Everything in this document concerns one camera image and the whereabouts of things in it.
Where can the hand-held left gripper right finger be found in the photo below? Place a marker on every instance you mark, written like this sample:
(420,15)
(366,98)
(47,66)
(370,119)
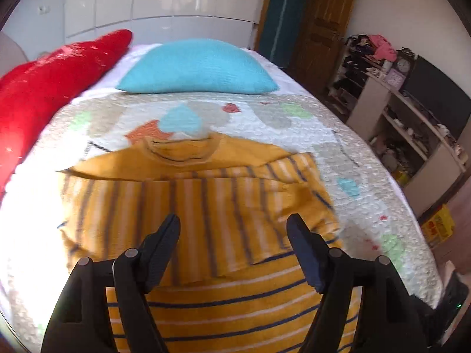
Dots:
(302,244)

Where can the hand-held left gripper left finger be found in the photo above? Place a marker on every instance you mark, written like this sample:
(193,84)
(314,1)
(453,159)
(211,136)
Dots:
(167,236)

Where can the yellow striped sweater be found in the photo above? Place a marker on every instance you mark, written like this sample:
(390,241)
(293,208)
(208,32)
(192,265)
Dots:
(206,206)

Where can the yellow printed box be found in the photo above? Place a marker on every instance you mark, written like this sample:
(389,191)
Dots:
(438,226)

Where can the heart-patterned quilt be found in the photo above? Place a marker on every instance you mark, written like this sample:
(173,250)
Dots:
(368,176)

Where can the white shelf unit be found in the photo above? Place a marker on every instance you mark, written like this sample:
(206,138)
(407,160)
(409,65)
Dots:
(404,128)

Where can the turquoise pillow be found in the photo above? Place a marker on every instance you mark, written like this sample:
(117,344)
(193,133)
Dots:
(197,68)

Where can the purple square clock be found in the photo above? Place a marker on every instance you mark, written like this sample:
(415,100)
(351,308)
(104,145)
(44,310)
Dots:
(394,78)

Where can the red pillow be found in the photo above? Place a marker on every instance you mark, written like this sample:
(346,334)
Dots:
(48,81)

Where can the black television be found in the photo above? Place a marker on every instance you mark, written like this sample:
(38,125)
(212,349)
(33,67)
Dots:
(438,93)

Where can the round ornate clock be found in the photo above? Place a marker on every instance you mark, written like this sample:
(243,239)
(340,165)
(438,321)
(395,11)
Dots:
(403,64)

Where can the pink cloth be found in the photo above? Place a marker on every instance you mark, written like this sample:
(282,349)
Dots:
(382,48)

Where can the wooden door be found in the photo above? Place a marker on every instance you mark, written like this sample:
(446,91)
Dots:
(323,25)

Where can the teal door curtain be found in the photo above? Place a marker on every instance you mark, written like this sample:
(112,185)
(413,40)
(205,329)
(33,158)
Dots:
(281,14)

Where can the glossy white wardrobe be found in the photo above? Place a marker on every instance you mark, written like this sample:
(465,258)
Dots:
(162,0)

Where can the white headboard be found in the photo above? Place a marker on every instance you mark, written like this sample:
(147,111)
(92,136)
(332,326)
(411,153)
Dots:
(11,53)

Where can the white wall socket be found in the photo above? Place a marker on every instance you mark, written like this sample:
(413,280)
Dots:
(43,9)

